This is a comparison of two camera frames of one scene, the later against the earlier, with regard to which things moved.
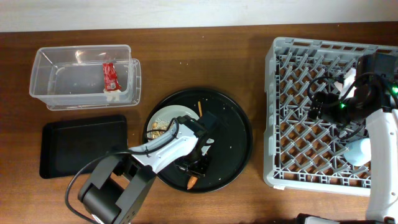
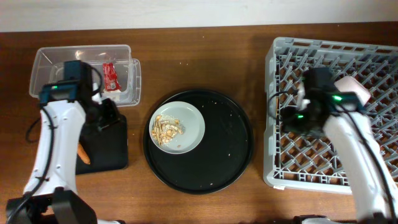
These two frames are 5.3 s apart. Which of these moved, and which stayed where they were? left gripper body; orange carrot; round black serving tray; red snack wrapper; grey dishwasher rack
Moved: orange carrot; left gripper body
Stayed: red snack wrapper; grey dishwasher rack; round black serving tray
